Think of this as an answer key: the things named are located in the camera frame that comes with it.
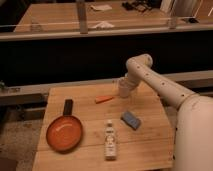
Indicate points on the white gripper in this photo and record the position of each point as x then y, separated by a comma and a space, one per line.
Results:
130, 83

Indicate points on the white ceramic cup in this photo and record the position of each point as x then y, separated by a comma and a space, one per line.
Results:
124, 87

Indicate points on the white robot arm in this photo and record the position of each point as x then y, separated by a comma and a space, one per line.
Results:
193, 147

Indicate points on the orange carrot piece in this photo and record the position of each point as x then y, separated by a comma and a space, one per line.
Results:
101, 99

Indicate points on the blue sponge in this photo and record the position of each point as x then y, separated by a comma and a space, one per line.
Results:
131, 120

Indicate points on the wooden board table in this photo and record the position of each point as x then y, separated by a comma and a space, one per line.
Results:
149, 147

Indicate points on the white crumpled cloth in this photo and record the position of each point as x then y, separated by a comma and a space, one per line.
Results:
103, 25

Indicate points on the dark objects on far table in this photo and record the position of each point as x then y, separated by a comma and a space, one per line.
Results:
138, 5

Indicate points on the small white bottle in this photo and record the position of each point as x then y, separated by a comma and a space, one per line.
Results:
110, 142

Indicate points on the white paper on far table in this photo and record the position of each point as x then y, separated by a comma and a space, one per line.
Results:
101, 7

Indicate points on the grey vertical post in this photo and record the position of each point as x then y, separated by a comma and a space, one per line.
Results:
81, 12

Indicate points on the orange frying pan black handle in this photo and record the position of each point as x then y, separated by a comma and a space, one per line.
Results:
65, 132

